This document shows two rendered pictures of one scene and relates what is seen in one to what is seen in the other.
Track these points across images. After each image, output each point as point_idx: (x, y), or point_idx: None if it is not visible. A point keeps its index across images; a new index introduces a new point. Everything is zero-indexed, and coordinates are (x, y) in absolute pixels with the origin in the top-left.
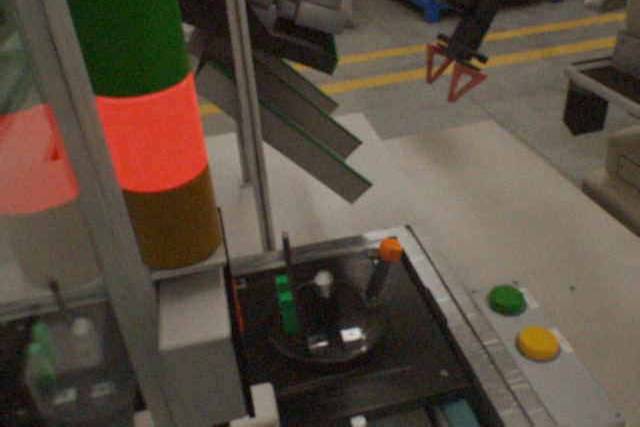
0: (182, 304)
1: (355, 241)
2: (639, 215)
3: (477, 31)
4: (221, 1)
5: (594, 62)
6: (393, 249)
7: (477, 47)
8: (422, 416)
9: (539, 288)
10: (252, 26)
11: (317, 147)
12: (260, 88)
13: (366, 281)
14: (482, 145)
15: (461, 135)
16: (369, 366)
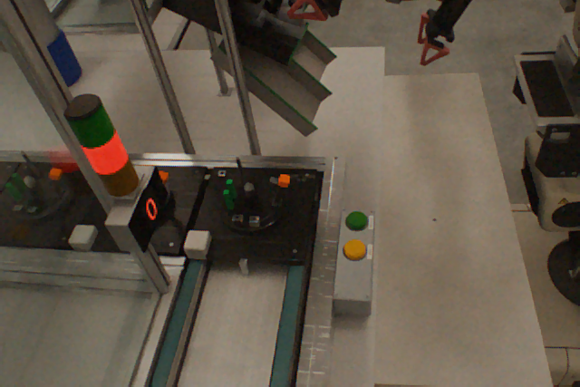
0: (119, 208)
1: (300, 160)
2: (543, 177)
3: (449, 17)
4: None
5: (541, 54)
6: (283, 181)
7: (449, 28)
8: (285, 267)
9: (413, 214)
10: (240, 33)
11: (283, 102)
12: None
13: (288, 188)
14: (454, 95)
15: (444, 82)
16: (262, 237)
